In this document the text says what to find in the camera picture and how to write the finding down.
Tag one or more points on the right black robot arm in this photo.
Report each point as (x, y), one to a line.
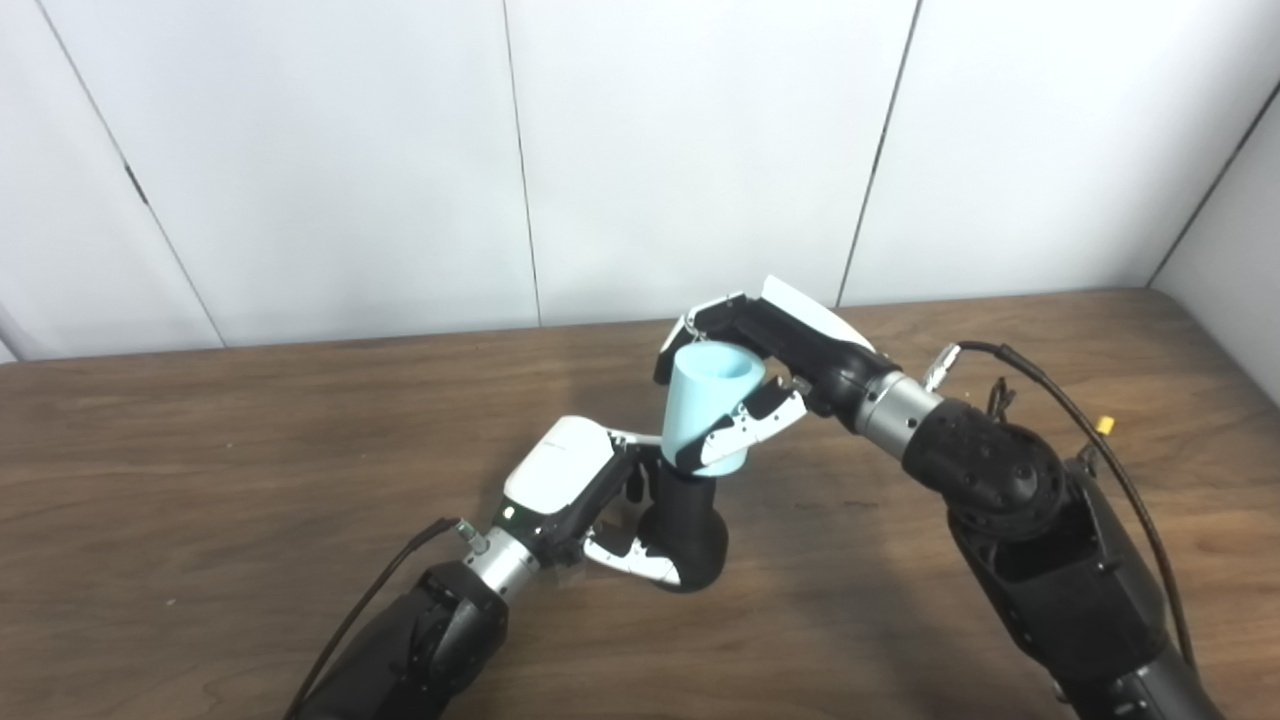
(1040, 540)

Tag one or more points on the black wall panel hinge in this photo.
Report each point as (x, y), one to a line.
(136, 185)

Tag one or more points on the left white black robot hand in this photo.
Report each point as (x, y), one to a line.
(560, 475)

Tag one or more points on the black flared nozzle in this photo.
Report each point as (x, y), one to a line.
(690, 530)

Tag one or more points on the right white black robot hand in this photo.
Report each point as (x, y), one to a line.
(800, 345)

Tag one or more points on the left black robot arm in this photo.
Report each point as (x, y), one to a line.
(420, 650)

